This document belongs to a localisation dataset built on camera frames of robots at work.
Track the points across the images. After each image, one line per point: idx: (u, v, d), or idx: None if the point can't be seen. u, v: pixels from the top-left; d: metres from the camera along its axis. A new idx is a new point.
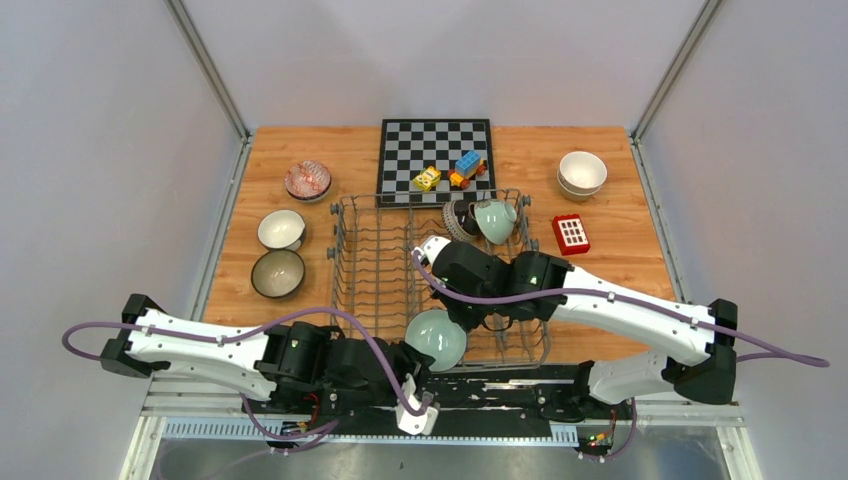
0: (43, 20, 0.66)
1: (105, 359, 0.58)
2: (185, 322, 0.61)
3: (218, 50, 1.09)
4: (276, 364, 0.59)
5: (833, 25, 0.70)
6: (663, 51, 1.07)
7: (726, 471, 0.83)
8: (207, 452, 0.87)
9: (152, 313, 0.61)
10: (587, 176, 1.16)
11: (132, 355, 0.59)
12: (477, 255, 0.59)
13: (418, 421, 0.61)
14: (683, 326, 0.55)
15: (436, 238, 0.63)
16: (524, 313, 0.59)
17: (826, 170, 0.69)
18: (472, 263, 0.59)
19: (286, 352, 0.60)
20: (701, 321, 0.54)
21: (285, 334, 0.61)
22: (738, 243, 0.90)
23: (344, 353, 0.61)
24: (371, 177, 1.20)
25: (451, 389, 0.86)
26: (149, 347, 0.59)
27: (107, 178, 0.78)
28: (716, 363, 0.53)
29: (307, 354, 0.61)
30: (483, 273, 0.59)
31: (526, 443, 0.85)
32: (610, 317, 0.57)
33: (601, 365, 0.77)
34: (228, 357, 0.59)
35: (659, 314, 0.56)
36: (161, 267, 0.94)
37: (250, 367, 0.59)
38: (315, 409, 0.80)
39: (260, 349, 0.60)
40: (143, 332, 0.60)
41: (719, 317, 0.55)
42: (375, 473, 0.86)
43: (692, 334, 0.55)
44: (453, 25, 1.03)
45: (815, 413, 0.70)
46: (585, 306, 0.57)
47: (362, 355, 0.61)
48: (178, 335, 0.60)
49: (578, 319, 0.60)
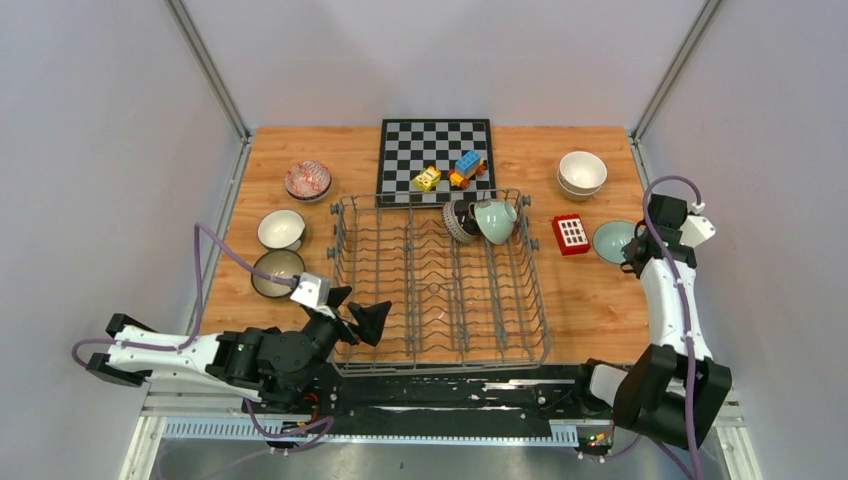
0: (43, 20, 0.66)
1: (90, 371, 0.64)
2: (154, 335, 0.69)
3: (217, 49, 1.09)
4: (225, 367, 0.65)
5: (832, 26, 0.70)
6: (662, 51, 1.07)
7: (726, 471, 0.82)
8: (208, 451, 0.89)
9: (129, 329, 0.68)
10: (587, 176, 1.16)
11: (111, 366, 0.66)
12: (677, 214, 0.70)
13: (307, 284, 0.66)
14: (677, 333, 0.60)
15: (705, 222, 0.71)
16: (632, 247, 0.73)
17: (826, 170, 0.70)
18: (670, 210, 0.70)
19: (233, 357, 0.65)
20: (690, 338, 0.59)
21: (232, 340, 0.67)
22: (736, 244, 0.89)
23: (266, 349, 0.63)
24: (371, 177, 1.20)
25: (451, 389, 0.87)
26: (124, 359, 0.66)
27: (107, 178, 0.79)
28: (651, 344, 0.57)
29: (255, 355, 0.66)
30: (663, 219, 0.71)
31: (519, 443, 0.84)
32: (659, 289, 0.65)
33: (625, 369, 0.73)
34: (186, 362, 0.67)
35: (683, 318, 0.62)
36: (161, 267, 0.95)
37: (203, 370, 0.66)
38: (315, 409, 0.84)
39: (210, 355, 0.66)
40: (118, 346, 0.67)
41: (704, 360, 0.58)
42: (375, 472, 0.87)
43: (677, 340, 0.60)
44: (454, 24, 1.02)
45: (813, 414, 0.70)
46: (659, 268, 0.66)
47: (278, 347, 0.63)
48: (148, 345, 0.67)
49: (647, 289, 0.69)
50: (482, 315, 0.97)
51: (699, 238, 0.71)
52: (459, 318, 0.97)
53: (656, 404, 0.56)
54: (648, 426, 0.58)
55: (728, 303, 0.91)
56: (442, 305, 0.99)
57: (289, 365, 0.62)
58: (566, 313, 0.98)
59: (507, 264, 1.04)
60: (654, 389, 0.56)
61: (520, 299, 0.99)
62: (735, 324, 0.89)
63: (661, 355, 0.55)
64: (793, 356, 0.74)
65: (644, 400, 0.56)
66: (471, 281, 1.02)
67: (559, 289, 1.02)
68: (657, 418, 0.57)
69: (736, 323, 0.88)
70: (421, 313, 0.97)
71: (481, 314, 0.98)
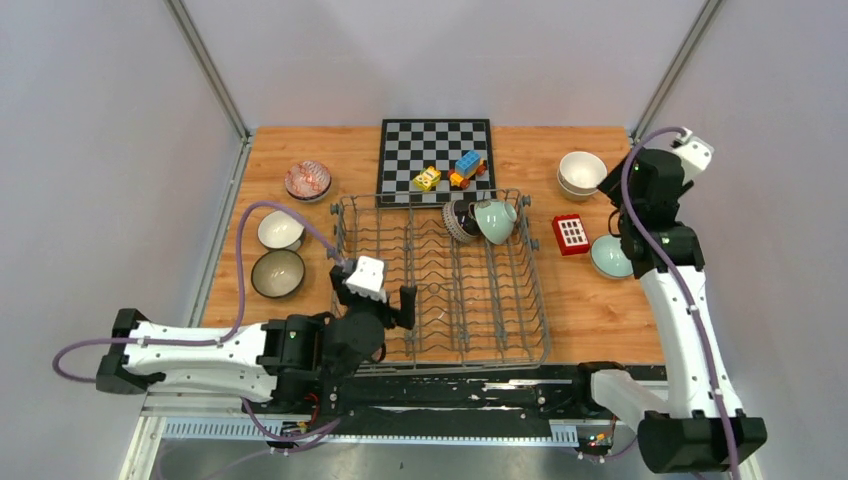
0: (44, 23, 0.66)
1: (109, 377, 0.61)
2: (179, 331, 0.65)
3: (217, 50, 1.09)
4: (278, 357, 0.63)
5: (833, 25, 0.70)
6: (662, 51, 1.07)
7: (727, 471, 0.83)
8: (208, 451, 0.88)
9: (146, 327, 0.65)
10: (586, 176, 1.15)
11: (130, 368, 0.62)
12: (672, 187, 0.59)
13: (370, 267, 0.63)
14: (703, 386, 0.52)
15: (698, 146, 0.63)
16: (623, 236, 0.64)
17: (827, 170, 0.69)
18: (666, 187, 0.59)
19: (284, 345, 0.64)
20: (718, 396, 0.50)
21: (281, 328, 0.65)
22: (736, 244, 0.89)
23: (332, 331, 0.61)
24: (371, 177, 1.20)
25: (451, 389, 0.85)
26: (146, 359, 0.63)
27: (107, 180, 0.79)
28: (683, 423, 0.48)
29: (305, 342, 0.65)
30: (655, 199, 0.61)
31: (526, 442, 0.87)
32: (668, 323, 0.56)
33: (605, 377, 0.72)
34: (230, 356, 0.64)
35: (705, 364, 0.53)
36: (160, 267, 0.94)
37: (252, 362, 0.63)
38: (315, 409, 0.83)
39: (258, 345, 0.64)
40: (139, 345, 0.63)
41: (737, 416, 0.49)
42: (376, 473, 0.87)
43: (704, 398, 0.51)
44: (453, 25, 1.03)
45: (816, 415, 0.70)
46: (665, 293, 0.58)
47: (351, 329, 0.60)
48: (173, 342, 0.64)
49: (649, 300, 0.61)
50: (482, 315, 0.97)
51: (695, 172, 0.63)
52: (459, 318, 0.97)
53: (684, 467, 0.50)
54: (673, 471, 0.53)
55: (728, 302, 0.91)
56: (442, 306, 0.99)
57: (369, 347, 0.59)
58: (566, 313, 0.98)
59: (507, 264, 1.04)
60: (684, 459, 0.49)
61: (520, 300, 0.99)
62: (736, 324, 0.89)
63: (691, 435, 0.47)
64: (793, 357, 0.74)
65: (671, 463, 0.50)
66: (471, 281, 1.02)
67: (559, 289, 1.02)
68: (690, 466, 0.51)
69: (738, 323, 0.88)
70: (421, 314, 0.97)
71: (481, 314, 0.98)
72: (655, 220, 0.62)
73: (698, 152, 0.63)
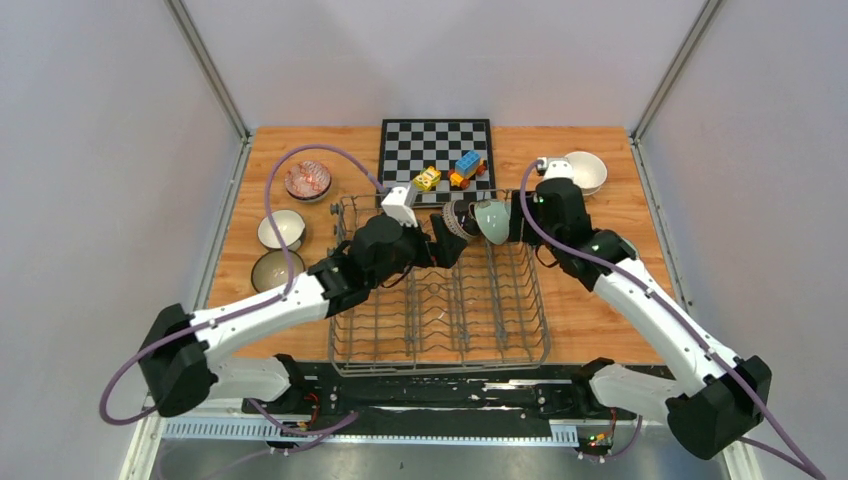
0: (44, 23, 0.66)
1: (194, 366, 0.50)
2: (238, 303, 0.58)
3: (217, 50, 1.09)
4: (332, 289, 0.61)
5: (832, 24, 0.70)
6: (662, 50, 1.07)
7: (726, 471, 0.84)
8: (208, 450, 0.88)
9: (202, 314, 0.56)
10: (586, 175, 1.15)
11: (210, 353, 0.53)
12: (577, 203, 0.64)
13: (399, 189, 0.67)
14: (699, 353, 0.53)
15: (564, 164, 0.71)
16: (570, 265, 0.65)
17: (827, 168, 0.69)
18: (570, 207, 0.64)
19: (330, 281, 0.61)
20: (716, 355, 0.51)
21: (320, 269, 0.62)
22: (738, 244, 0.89)
23: (359, 240, 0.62)
24: (370, 177, 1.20)
25: (451, 389, 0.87)
26: (225, 336, 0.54)
27: (108, 180, 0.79)
28: (703, 391, 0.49)
29: (347, 271, 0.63)
30: (570, 218, 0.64)
31: (525, 443, 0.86)
32: (639, 312, 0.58)
33: (612, 367, 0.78)
34: (299, 304, 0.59)
35: (688, 332, 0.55)
36: (160, 267, 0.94)
37: (320, 300, 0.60)
38: (315, 409, 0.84)
39: (312, 286, 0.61)
40: (209, 329, 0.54)
41: (739, 365, 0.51)
42: (375, 473, 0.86)
43: (706, 363, 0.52)
44: (454, 24, 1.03)
45: (817, 416, 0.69)
46: (621, 288, 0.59)
47: (372, 230, 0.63)
48: (243, 314, 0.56)
49: (612, 303, 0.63)
50: (482, 315, 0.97)
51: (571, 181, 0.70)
52: (459, 318, 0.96)
53: (729, 432, 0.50)
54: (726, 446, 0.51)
55: (728, 302, 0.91)
56: (442, 306, 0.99)
57: (395, 234, 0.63)
58: (566, 313, 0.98)
59: (507, 264, 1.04)
60: (724, 424, 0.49)
61: (520, 300, 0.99)
62: (736, 324, 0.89)
63: (715, 394, 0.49)
64: (795, 356, 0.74)
65: (720, 438, 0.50)
66: (471, 281, 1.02)
67: (559, 289, 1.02)
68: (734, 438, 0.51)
69: (738, 323, 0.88)
70: (421, 314, 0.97)
71: (481, 314, 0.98)
72: (579, 236, 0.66)
73: (561, 167, 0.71)
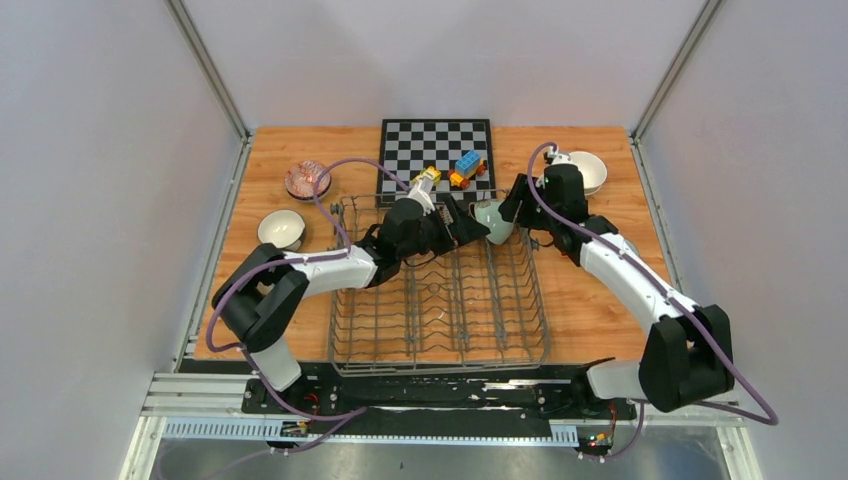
0: (43, 23, 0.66)
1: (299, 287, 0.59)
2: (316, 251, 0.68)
3: (217, 49, 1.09)
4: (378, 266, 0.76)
5: (832, 24, 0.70)
6: (662, 50, 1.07)
7: (726, 471, 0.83)
8: (208, 449, 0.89)
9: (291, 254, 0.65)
10: (587, 175, 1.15)
11: None
12: (577, 186, 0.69)
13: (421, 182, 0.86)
14: (659, 299, 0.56)
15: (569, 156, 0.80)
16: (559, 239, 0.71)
17: (826, 167, 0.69)
18: (571, 188, 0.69)
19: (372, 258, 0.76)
20: (672, 297, 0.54)
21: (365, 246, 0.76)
22: (738, 243, 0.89)
23: (389, 220, 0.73)
24: (370, 177, 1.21)
25: (451, 389, 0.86)
26: (314, 273, 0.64)
27: (107, 180, 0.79)
28: (654, 326, 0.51)
29: (383, 249, 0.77)
30: (568, 199, 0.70)
31: (526, 443, 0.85)
32: (607, 266, 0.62)
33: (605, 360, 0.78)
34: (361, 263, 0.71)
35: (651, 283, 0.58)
36: (161, 265, 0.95)
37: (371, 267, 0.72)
38: (315, 410, 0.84)
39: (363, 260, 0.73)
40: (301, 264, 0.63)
41: (697, 309, 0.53)
42: (375, 473, 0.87)
43: (666, 307, 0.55)
44: (453, 24, 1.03)
45: (815, 415, 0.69)
46: (598, 252, 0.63)
47: (395, 208, 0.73)
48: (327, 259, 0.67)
49: (593, 270, 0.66)
50: (482, 315, 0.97)
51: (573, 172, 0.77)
52: (459, 318, 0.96)
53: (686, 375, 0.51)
54: (693, 397, 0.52)
55: (728, 302, 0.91)
56: (442, 306, 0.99)
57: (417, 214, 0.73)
58: (566, 313, 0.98)
59: (507, 264, 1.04)
60: (679, 363, 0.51)
61: (520, 300, 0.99)
62: (735, 323, 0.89)
63: (665, 330, 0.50)
64: (794, 356, 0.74)
65: (678, 381, 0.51)
66: (471, 281, 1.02)
67: (559, 289, 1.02)
68: (699, 386, 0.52)
69: (737, 322, 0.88)
70: (421, 314, 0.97)
71: (481, 314, 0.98)
72: (574, 218, 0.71)
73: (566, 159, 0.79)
